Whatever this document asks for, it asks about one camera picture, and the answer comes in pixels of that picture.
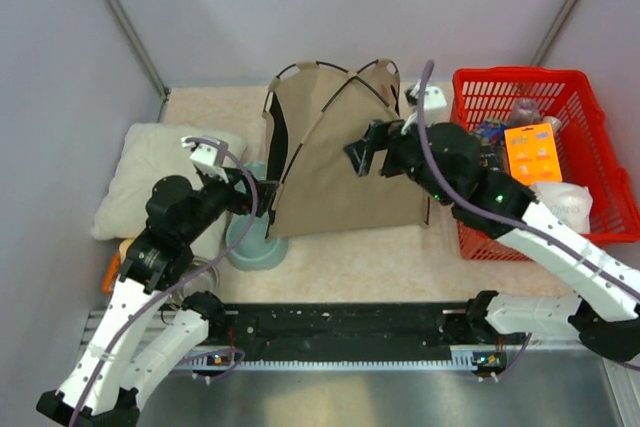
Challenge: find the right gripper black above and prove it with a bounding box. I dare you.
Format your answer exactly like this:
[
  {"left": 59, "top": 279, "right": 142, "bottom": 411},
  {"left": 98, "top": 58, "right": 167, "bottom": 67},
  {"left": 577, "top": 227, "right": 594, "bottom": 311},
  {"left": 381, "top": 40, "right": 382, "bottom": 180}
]
[{"left": 343, "top": 112, "right": 452, "bottom": 207}]

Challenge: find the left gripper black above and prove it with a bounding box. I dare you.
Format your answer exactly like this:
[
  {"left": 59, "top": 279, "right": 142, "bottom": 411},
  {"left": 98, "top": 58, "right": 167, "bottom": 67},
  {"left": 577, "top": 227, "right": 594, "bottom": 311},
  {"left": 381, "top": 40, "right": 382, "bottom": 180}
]
[{"left": 182, "top": 164, "right": 278, "bottom": 243}]

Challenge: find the teal double pet bowl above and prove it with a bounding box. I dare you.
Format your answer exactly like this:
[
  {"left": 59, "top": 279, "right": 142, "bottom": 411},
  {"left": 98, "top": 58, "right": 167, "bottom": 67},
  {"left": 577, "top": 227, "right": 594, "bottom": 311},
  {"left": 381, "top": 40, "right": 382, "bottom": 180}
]
[{"left": 225, "top": 162, "right": 289, "bottom": 272}]

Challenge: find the beige fabric pet tent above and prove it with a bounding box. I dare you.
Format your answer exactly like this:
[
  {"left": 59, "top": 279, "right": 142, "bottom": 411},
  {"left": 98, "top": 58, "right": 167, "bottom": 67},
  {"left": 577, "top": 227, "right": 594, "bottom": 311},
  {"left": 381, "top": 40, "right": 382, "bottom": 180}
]
[{"left": 262, "top": 58, "right": 432, "bottom": 240}]

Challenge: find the black tent pole long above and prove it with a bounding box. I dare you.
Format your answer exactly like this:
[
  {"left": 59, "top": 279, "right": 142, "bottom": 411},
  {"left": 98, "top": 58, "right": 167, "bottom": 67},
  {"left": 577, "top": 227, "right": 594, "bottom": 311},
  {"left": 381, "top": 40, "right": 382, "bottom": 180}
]
[{"left": 264, "top": 59, "right": 401, "bottom": 228}]

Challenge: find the stainless steel bowl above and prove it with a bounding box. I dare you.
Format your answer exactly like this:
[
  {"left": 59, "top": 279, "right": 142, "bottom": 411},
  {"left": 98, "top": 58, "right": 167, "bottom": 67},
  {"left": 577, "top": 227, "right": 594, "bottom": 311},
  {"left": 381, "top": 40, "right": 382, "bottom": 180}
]
[{"left": 167, "top": 257, "right": 220, "bottom": 310}]

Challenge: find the black tent pole crossing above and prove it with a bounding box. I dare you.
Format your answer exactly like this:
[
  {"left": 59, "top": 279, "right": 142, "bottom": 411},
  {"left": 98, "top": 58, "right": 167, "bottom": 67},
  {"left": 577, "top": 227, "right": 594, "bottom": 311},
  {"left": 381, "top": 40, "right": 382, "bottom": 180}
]
[{"left": 264, "top": 59, "right": 431, "bottom": 223}]

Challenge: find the cream fluffy pillow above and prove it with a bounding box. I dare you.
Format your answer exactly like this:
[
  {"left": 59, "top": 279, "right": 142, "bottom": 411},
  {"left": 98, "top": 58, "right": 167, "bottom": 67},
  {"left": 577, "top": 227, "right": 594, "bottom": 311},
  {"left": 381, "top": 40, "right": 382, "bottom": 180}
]
[{"left": 91, "top": 123, "right": 247, "bottom": 241}]

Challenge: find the red plastic basket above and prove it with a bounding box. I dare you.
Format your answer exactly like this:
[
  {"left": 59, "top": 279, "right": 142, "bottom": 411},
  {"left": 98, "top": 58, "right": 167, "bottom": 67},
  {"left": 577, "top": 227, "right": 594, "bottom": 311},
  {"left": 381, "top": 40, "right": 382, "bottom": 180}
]
[{"left": 450, "top": 66, "right": 639, "bottom": 248}]

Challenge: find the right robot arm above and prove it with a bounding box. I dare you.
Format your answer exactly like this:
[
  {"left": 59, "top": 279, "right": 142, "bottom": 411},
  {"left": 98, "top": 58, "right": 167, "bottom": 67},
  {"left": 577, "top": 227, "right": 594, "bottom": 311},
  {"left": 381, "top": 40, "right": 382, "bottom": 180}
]
[{"left": 343, "top": 120, "right": 639, "bottom": 363}]

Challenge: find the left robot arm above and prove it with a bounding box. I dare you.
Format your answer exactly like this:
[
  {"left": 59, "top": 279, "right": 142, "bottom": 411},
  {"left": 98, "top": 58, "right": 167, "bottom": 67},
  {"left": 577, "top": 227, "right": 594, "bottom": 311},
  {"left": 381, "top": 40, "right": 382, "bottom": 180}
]
[{"left": 36, "top": 168, "right": 278, "bottom": 426}]

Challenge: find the colourful snack bag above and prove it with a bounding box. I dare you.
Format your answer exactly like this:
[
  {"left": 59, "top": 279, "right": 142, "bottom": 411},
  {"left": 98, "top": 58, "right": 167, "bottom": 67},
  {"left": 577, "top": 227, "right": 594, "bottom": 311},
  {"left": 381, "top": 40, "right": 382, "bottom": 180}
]
[{"left": 471, "top": 118, "right": 507, "bottom": 146}]

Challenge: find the yellow round sponge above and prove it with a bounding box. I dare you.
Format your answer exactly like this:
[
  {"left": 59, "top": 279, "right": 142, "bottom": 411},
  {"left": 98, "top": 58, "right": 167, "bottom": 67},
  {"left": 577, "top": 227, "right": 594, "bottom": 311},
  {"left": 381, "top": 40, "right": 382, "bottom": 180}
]
[{"left": 119, "top": 239, "right": 134, "bottom": 256}]

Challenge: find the orange card package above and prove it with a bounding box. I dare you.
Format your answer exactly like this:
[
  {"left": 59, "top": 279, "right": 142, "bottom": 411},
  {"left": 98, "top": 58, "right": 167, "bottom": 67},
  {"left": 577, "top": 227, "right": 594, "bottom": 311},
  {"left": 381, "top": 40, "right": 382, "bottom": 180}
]
[{"left": 504, "top": 123, "right": 563, "bottom": 186}]

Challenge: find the orange snack packet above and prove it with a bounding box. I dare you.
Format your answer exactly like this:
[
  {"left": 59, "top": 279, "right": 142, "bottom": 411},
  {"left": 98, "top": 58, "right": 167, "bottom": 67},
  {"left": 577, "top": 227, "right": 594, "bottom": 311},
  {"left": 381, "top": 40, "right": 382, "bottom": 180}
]
[{"left": 101, "top": 251, "right": 121, "bottom": 295}]

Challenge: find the white wrapped bag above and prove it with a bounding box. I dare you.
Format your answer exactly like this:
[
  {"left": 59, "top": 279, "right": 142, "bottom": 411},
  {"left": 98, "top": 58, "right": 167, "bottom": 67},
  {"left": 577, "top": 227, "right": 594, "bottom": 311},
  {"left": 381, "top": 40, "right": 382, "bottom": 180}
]
[{"left": 530, "top": 181, "right": 594, "bottom": 234}]

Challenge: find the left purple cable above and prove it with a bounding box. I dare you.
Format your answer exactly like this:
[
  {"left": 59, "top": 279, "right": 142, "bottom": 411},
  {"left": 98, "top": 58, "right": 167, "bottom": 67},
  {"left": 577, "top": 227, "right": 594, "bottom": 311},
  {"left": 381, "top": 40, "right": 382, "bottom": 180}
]
[{"left": 67, "top": 142, "right": 260, "bottom": 427}]

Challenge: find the purple cable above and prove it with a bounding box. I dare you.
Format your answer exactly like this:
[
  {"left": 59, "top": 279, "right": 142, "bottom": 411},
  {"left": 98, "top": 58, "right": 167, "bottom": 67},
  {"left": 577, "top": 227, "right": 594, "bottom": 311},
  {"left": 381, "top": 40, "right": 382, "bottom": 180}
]
[
  {"left": 67, "top": 142, "right": 260, "bottom": 427},
  {"left": 417, "top": 59, "right": 640, "bottom": 381}
]

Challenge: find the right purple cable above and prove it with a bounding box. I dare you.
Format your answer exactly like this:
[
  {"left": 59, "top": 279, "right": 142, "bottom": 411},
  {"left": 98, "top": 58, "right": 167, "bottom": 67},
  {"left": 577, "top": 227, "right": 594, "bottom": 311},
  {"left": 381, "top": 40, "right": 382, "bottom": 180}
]
[{"left": 417, "top": 59, "right": 640, "bottom": 381}]

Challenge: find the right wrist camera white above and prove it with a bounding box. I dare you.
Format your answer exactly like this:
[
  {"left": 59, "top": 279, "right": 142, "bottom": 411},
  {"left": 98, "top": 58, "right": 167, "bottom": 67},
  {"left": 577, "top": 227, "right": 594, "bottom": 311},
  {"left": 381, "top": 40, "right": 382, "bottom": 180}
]
[{"left": 404, "top": 82, "right": 448, "bottom": 125}]

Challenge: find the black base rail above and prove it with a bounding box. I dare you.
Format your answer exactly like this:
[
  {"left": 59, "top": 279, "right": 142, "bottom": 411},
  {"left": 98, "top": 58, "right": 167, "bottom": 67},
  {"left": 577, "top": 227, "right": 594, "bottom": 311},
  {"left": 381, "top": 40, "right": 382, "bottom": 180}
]
[{"left": 169, "top": 301, "right": 509, "bottom": 373}]

